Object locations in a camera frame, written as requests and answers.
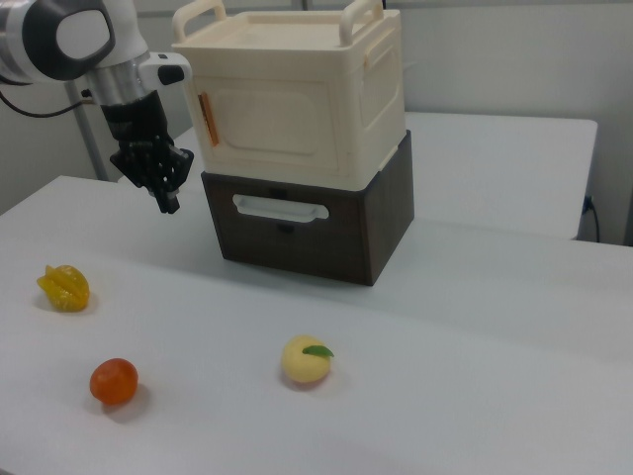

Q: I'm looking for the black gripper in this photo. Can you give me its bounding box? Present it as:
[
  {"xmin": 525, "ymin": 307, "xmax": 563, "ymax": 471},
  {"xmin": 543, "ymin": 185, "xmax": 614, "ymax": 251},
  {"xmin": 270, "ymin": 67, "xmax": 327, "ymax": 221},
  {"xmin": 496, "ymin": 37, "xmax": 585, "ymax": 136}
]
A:
[{"xmin": 100, "ymin": 92, "xmax": 195, "ymax": 215}]

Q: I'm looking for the cream cabinet door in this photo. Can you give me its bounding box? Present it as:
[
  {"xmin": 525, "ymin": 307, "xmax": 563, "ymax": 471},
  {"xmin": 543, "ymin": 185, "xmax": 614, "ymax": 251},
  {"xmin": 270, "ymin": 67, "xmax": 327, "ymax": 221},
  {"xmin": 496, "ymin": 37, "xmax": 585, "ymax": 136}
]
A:
[{"xmin": 189, "ymin": 77, "xmax": 358, "ymax": 175}]

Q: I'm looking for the cream plastic cabinet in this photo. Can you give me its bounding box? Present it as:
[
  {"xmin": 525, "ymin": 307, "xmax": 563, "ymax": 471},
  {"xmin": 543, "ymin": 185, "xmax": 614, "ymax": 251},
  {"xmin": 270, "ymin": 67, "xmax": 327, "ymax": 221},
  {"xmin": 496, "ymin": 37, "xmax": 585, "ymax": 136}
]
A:
[{"xmin": 171, "ymin": 0, "xmax": 407, "ymax": 192}]

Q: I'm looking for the grey metal pole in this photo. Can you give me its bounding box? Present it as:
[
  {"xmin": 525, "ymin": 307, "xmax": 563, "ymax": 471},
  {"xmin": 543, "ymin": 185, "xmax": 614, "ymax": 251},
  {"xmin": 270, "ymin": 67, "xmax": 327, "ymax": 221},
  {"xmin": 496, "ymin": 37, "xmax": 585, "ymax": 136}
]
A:
[{"xmin": 62, "ymin": 81, "xmax": 113, "ymax": 182}]

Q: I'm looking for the yellow toy starfruit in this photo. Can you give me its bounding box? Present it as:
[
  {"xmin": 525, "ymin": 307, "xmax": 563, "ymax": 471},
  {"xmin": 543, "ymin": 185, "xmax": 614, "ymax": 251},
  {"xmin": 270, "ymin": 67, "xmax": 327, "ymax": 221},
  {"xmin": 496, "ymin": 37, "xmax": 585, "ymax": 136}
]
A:
[{"xmin": 35, "ymin": 264, "xmax": 92, "ymax": 315}]

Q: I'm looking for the dark brown drawer box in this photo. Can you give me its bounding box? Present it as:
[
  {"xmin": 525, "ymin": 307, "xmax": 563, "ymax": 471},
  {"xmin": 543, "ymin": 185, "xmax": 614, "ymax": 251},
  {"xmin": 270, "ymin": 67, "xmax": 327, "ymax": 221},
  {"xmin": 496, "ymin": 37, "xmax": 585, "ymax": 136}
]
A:
[{"xmin": 200, "ymin": 129, "xmax": 415, "ymax": 288}]

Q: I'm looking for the orange toy tangerine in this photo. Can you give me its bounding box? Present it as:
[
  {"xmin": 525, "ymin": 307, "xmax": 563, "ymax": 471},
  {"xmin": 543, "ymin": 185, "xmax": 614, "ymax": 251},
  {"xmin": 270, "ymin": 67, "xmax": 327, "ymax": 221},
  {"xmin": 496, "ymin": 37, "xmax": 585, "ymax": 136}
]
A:
[{"xmin": 89, "ymin": 357, "xmax": 140, "ymax": 408}]

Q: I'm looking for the yellow toy peach with leaf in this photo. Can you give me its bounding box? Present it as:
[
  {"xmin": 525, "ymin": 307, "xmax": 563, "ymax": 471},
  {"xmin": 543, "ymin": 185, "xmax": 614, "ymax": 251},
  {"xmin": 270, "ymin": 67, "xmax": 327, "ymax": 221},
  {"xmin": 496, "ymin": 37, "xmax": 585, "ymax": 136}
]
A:
[{"xmin": 281, "ymin": 334, "xmax": 336, "ymax": 386}]

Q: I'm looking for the gold door handle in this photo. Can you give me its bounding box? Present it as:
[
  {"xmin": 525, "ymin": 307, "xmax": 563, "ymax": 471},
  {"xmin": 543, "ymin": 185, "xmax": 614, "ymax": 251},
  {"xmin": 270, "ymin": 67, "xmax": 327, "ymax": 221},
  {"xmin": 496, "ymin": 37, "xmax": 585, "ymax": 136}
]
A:
[{"xmin": 196, "ymin": 91, "xmax": 222, "ymax": 149}]

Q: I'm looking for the white drawer handle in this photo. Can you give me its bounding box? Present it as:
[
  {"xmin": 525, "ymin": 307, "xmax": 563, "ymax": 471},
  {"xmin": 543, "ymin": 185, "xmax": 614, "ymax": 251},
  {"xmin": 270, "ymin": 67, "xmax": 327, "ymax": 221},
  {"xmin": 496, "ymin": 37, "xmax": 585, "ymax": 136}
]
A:
[{"xmin": 231, "ymin": 193, "xmax": 330, "ymax": 224}]

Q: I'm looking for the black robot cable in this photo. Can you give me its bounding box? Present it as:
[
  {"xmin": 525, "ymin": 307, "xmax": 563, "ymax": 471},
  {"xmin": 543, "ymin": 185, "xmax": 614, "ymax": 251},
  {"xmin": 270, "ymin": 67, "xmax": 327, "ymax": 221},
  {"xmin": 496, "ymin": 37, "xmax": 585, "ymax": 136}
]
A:
[{"xmin": 0, "ymin": 87, "xmax": 96, "ymax": 119}]

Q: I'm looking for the black wall cable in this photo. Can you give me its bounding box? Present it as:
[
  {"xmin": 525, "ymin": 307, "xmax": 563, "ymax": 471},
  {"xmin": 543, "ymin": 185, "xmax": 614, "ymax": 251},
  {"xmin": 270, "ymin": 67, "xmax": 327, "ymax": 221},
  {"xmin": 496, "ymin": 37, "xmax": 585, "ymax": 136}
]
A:
[{"xmin": 583, "ymin": 195, "xmax": 602, "ymax": 243}]

